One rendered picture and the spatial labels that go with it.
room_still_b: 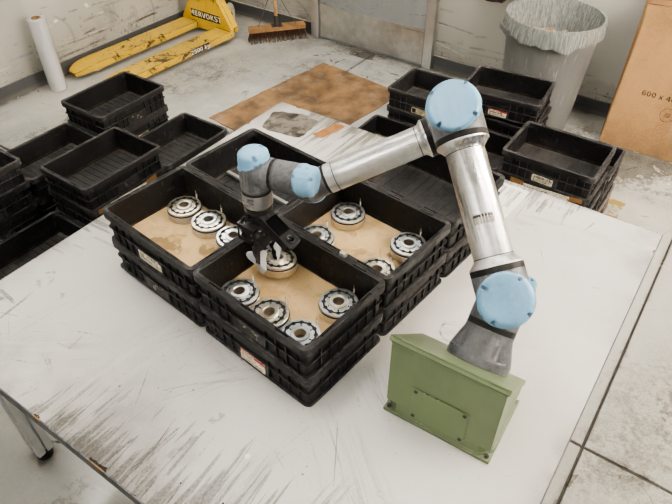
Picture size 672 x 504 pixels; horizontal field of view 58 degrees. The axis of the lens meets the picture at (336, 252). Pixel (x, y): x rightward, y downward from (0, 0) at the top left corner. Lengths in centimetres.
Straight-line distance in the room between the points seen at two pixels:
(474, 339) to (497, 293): 19
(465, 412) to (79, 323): 108
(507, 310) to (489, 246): 14
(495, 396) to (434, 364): 14
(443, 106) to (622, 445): 159
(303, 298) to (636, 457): 142
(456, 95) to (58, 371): 121
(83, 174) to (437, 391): 194
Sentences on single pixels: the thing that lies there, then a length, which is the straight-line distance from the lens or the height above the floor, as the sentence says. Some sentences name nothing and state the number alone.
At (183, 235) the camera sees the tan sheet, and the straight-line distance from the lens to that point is 186.
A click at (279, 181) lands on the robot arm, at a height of 118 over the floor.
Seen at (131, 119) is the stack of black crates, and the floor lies 51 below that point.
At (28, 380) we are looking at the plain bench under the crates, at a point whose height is 70.
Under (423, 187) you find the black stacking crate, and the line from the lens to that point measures 202.
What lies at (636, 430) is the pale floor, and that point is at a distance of 260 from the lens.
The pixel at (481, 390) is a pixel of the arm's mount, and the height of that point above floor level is 94.
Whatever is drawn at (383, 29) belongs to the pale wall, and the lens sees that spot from 485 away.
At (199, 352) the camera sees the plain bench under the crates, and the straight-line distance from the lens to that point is 170.
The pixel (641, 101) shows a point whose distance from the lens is 408.
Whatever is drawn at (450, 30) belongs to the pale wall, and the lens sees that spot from 462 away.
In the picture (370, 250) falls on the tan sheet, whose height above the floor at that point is 83.
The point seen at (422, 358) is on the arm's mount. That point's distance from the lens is 135.
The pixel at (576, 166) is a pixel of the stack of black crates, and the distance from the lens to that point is 291.
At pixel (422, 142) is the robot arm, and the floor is 122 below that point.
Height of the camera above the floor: 199
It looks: 42 degrees down
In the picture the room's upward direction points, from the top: straight up
